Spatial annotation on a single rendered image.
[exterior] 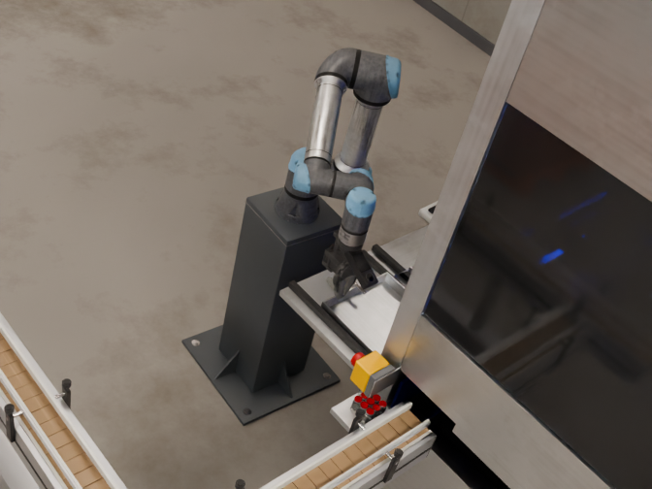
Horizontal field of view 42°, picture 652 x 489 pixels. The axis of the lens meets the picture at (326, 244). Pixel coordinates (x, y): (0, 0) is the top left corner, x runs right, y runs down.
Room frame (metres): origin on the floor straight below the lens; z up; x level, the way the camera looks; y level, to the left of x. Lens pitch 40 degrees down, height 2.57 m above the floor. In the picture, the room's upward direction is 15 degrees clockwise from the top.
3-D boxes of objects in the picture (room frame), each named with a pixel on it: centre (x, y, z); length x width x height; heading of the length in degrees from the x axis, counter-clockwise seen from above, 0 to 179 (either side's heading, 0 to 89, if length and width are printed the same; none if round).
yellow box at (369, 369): (1.46, -0.19, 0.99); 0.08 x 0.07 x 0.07; 51
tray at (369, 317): (1.74, -0.25, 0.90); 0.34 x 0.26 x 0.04; 50
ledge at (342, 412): (1.42, -0.22, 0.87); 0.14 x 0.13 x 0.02; 51
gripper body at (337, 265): (1.81, -0.06, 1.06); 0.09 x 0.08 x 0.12; 51
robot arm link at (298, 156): (2.29, 0.12, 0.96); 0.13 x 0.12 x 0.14; 96
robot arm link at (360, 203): (1.81, -0.06, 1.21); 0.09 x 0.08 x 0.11; 6
